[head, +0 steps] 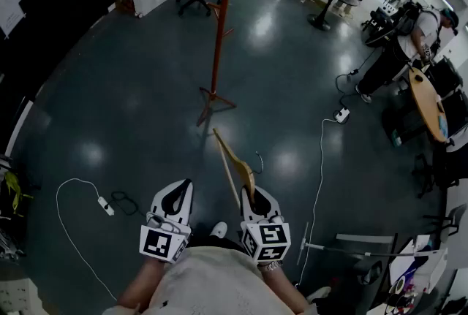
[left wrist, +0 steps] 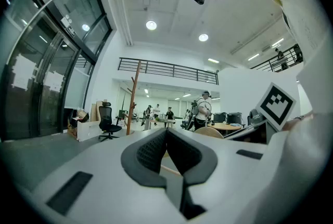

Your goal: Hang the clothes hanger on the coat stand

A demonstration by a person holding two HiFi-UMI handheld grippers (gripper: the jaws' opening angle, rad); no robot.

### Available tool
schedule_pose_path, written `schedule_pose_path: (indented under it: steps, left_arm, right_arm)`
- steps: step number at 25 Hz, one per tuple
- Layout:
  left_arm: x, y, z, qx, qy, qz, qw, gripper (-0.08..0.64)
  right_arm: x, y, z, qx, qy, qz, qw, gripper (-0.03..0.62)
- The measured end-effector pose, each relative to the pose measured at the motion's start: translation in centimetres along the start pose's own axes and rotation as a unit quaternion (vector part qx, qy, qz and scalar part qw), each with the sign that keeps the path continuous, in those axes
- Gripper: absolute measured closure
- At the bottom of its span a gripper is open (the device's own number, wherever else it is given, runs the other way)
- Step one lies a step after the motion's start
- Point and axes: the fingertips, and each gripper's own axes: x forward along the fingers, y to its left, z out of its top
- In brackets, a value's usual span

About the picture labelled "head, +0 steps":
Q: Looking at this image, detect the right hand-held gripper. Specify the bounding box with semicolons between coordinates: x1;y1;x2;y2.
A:
240;186;292;264

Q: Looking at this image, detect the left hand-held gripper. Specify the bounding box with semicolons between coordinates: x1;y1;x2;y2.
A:
138;178;194;264

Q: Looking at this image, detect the wooden clothes hanger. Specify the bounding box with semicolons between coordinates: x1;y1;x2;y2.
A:
212;127;265;210

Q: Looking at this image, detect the red-brown wooden coat stand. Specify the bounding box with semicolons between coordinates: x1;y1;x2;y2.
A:
196;0;242;127

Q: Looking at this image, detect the person's right forearm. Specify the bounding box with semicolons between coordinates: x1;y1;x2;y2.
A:
257;262;311;311

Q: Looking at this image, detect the person's left forearm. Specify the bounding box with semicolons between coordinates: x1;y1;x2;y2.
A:
116;255;166;311

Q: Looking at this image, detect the person's white shoe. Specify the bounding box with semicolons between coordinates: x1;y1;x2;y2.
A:
306;285;333;303
209;221;229;239

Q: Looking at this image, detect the person's black trouser leg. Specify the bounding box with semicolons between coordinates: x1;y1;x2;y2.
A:
189;235;250;253

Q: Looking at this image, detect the silver wristwatch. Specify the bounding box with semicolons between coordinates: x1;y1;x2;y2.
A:
260;259;284;273

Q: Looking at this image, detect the person's cream knit shirt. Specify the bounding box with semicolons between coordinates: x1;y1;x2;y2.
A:
102;246;319;315

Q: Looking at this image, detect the round wooden table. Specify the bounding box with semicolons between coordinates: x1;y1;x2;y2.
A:
407;66;450;143

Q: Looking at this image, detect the white paper sheet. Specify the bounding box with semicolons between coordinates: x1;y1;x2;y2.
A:
0;0;27;39

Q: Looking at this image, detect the black cable loop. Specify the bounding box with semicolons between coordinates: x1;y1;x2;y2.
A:
108;190;144;216

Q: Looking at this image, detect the white power strip with cable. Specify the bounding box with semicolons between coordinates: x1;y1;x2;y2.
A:
296;106;351;288
55;178;118;303

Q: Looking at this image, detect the black power cable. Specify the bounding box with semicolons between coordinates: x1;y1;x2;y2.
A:
335;46;382;110

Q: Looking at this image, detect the yellow strap bundle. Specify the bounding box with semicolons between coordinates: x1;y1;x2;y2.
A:
2;170;34;214

